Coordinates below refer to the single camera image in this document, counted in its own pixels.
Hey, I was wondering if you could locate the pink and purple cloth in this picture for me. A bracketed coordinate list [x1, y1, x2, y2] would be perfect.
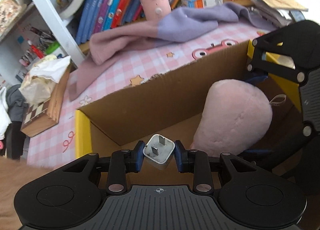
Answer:
[68, 2, 275, 101]

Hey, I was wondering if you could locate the lower orange white box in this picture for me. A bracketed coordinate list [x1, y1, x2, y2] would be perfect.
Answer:
[181, 0, 223, 8]

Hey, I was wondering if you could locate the white bookshelf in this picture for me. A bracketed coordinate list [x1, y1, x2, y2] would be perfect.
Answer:
[32, 0, 85, 67]

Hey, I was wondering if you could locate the small white charger plug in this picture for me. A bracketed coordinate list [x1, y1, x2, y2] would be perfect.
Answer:
[143, 134, 175, 170]

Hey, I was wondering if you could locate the pink plush pig toy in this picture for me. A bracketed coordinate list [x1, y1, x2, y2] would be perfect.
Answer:
[190, 79, 272, 157]

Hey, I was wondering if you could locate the crumpled white paper bag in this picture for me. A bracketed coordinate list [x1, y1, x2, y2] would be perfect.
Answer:
[19, 54, 71, 105]

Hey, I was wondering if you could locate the yellow cardboard box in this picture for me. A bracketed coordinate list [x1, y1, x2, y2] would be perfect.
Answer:
[75, 39, 304, 186]

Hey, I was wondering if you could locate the pink cartoon table mat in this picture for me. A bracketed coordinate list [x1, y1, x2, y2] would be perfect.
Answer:
[27, 20, 268, 168]

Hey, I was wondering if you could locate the wooden chess box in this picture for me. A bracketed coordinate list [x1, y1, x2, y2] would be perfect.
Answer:
[21, 65, 71, 137]

